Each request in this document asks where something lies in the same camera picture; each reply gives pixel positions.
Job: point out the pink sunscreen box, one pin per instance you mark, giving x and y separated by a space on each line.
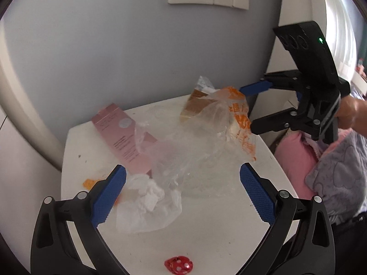
118 131

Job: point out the clear orange-printed plastic bag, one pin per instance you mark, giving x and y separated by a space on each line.
201 156

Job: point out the pink pillow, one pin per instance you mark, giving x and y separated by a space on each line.
298 155

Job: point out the red spotted candy wrapper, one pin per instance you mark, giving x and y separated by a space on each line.
179 265

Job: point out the white tissue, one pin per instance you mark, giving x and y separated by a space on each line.
145 206

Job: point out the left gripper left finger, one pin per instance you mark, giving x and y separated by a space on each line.
53 250

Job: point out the cream door frame trim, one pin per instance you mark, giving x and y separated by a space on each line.
19 108

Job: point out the person right hand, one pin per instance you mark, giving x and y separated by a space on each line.
352 114

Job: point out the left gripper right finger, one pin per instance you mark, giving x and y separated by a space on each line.
299 239

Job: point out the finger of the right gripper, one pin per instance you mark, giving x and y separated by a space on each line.
274 122
282 81

